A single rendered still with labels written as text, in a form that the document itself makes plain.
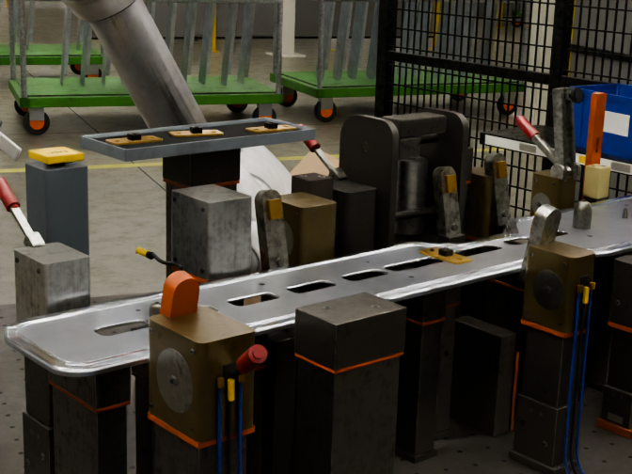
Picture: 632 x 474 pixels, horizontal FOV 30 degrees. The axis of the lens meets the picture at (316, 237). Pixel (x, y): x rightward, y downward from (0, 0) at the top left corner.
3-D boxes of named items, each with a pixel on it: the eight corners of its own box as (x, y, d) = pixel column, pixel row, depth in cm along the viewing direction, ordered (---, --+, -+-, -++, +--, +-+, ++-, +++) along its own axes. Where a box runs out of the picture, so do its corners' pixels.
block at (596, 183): (582, 350, 233) (600, 167, 223) (568, 344, 235) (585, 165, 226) (593, 346, 235) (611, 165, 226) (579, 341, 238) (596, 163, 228)
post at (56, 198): (53, 453, 180) (45, 171, 169) (29, 436, 186) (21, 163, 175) (97, 441, 185) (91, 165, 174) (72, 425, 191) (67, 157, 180)
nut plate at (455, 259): (473, 260, 182) (474, 253, 182) (456, 264, 180) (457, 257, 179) (434, 248, 188) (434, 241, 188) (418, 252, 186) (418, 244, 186)
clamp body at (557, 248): (566, 488, 175) (588, 263, 166) (506, 460, 184) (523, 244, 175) (593, 477, 179) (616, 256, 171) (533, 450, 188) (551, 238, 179)
